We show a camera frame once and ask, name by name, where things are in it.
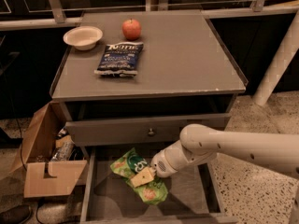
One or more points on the grey wooden drawer cabinet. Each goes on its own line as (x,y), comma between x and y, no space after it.
(183,70)

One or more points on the grey top drawer with knob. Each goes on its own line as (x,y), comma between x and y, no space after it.
(103,132)

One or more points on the dark shoe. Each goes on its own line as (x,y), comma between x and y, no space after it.
(16,215)

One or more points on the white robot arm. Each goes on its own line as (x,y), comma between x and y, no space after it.
(199,144)

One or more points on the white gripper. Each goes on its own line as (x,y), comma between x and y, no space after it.
(163,162)

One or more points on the open grey middle drawer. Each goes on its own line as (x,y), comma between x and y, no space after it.
(193,196)

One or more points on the metal railing frame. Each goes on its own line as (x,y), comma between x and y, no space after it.
(33,14)

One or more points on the white paper bowl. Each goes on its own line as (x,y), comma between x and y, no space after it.
(83,37)

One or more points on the blue kettle chip bag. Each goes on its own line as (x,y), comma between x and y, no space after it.
(120,60)

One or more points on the plastic water bottle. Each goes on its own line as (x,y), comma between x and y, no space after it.
(64,152)

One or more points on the brown cardboard box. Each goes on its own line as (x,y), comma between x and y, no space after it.
(45,178)

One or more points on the green rice chip bag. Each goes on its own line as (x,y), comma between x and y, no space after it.
(130,164)

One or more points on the red apple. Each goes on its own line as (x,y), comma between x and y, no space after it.
(131,29)

